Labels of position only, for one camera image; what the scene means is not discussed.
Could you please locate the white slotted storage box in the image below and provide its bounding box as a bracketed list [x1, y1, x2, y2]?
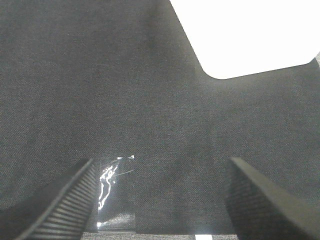
[171, 0, 320, 80]

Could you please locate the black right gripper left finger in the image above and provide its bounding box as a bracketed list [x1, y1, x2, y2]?
[15, 159, 97, 240]

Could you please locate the black table cloth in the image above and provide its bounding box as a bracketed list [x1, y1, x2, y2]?
[0, 0, 320, 234]

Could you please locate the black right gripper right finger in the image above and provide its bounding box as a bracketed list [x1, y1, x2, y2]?
[224, 157, 320, 240]

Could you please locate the right clear tape piece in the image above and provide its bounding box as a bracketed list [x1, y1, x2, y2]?
[96, 155, 136, 232]

